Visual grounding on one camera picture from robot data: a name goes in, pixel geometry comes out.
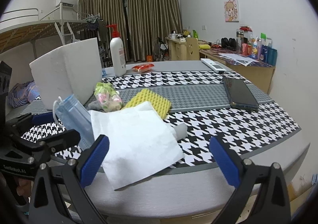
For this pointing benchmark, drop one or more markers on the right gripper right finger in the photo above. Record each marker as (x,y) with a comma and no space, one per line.
(272,202)

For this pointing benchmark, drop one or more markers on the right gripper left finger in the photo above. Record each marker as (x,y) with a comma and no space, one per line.
(47,203)

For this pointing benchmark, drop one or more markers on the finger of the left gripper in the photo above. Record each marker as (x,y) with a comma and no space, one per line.
(60,141)
(31,120)

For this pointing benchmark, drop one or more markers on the blue face mask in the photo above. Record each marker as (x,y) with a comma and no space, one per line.
(71,114)

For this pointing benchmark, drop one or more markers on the white tissue sheet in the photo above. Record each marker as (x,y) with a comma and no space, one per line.
(141,144)

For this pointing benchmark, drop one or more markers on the yellow foam fruit net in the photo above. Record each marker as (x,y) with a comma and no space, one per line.
(161,104)

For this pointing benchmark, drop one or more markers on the white foam tube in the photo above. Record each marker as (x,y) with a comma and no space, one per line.
(180,131)

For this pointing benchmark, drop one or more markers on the left human hand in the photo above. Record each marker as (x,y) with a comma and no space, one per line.
(24,188)

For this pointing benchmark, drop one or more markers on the blue plaid quilt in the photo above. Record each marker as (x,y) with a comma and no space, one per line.
(22,94)

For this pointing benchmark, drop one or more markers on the white foam box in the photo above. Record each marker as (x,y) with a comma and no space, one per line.
(72,69)

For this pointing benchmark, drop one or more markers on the white lotion pump bottle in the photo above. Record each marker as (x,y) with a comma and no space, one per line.
(117,51)

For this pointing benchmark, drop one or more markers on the metal bunk bed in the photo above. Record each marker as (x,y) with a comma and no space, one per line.
(22,26)

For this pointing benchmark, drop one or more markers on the orange snack packet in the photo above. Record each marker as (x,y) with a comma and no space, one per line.
(142,68)

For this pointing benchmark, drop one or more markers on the black smartphone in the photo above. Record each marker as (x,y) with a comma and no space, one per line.
(239,95)

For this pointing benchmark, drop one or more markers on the white air conditioner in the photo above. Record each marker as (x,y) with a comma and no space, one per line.
(59,3)

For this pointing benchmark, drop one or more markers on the houndstooth table runner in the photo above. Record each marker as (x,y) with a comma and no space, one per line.
(198,99)

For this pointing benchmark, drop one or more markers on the wooden desk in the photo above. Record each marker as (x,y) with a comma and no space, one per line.
(259,73)

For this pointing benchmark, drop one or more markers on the white remote control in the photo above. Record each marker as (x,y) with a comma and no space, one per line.
(213,65)

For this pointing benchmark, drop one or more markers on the printed paper sheet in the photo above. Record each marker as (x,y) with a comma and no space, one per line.
(243,60)

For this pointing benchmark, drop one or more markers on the wooden smiley chair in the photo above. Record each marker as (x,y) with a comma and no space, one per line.
(192,49)

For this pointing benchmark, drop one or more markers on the olive window curtains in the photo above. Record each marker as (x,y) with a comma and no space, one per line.
(141,22)

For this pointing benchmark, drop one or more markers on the toiletry bottles cluster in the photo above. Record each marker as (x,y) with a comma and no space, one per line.
(256,47)

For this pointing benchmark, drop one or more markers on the cartoon girl wall picture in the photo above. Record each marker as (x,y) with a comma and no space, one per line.
(231,11)

